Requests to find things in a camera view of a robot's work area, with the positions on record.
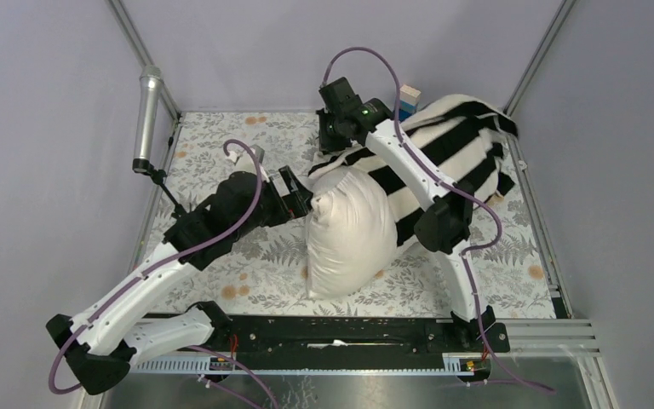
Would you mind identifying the silver microphone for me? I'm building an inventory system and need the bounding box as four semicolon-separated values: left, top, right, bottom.
132;65;164;174

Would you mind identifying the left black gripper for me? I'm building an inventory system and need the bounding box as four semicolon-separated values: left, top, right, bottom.
232;166;320;242

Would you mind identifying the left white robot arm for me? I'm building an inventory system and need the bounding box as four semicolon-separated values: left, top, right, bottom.
46;147;313;395

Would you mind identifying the white slotted cable duct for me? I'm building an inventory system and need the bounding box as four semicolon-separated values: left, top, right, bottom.
130;354;475;377

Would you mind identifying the floral patterned table mat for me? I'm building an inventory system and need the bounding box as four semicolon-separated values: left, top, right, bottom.
154;112;556;319

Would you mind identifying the white pillow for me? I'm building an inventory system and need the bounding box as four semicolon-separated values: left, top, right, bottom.
305;167;398;299

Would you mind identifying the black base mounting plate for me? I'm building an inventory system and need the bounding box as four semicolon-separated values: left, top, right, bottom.
176;314;512;372

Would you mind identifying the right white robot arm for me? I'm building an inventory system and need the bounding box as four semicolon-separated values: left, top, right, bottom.
318;78;489;351

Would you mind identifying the blue and white block stack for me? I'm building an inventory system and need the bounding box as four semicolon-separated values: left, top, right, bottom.
399;84;422;121

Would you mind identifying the black microphone stand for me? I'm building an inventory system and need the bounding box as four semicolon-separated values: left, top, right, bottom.
147;166;187;219

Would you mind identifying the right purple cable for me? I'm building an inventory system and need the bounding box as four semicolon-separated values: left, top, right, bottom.
318;46;557;395

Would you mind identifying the black white striped pillowcase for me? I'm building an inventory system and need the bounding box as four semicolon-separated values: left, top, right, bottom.
307;94;518;249

